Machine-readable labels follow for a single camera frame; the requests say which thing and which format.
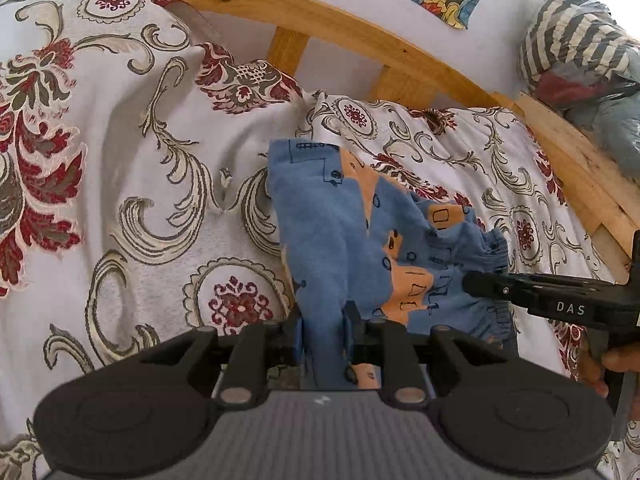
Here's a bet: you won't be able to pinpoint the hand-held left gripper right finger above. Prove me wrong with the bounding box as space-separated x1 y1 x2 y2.
343 301 502 407

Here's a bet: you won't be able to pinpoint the grey blue cloth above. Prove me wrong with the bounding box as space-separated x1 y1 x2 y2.
562 35 640 153

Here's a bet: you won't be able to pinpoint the person's right hand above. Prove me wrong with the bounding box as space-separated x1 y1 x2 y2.
577 332 640 401

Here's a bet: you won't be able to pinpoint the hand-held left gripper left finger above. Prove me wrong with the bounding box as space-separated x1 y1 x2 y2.
139 304 307 406

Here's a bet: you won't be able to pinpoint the wooden bed frame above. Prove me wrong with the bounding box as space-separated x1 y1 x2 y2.
7 0 640 283

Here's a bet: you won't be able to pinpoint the grey white striped cloth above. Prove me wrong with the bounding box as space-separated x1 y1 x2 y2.
519 0 633 92

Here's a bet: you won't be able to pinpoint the white floral blanket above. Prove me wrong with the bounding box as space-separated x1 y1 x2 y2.
0 0 640 480

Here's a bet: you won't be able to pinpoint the red cloth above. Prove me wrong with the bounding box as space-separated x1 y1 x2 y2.
535 71 608 113

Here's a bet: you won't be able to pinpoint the blue printed pants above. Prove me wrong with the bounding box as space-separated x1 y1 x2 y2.
267 137 519 393

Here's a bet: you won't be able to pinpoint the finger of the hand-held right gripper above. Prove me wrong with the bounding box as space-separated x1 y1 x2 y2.
461 270 537 311

